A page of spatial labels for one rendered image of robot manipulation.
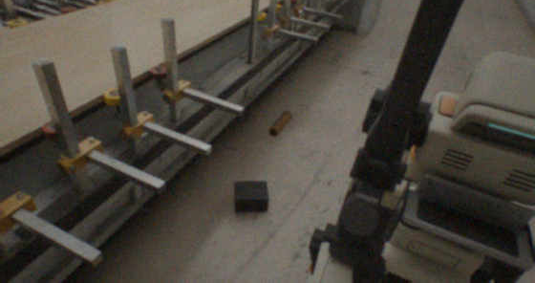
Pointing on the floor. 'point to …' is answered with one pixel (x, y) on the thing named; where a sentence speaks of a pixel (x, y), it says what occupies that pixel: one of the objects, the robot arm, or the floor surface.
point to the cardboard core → (280, 123)
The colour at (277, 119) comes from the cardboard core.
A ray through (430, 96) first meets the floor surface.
